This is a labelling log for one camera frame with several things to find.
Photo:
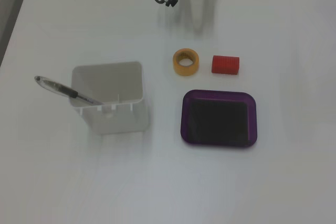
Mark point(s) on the yellow tape roll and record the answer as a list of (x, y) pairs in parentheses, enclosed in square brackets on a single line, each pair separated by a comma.
[(184, 72)]

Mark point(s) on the red ribbed block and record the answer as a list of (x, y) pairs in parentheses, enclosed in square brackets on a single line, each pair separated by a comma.
[(225, 64)]

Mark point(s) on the purple metal tray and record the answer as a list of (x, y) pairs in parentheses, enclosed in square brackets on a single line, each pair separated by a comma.
[(219, 117)]

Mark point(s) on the white square pen holder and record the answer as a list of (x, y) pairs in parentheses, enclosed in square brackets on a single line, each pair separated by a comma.
[(118, 120)]

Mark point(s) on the black ballpoint pen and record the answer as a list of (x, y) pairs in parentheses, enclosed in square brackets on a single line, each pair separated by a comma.
[(56, 87)]

